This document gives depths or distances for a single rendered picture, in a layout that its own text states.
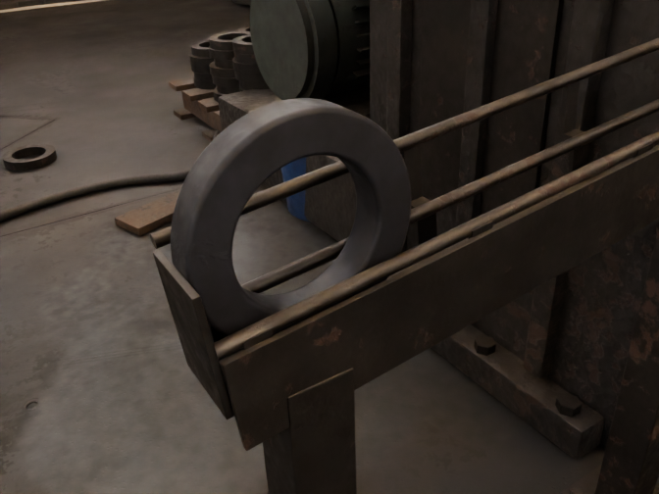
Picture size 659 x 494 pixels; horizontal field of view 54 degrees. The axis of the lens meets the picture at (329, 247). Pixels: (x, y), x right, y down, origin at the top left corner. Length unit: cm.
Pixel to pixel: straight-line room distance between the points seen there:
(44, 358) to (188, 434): 43
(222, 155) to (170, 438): 91
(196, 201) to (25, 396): 109
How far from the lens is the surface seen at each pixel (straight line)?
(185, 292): 42
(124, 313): 163
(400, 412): 127
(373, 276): 49
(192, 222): 42
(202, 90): 280
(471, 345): 132
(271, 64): 200
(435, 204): 59
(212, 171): 41
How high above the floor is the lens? 88
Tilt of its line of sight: 29 degrees down
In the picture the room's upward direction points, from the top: 2 degrees counter-clockwise
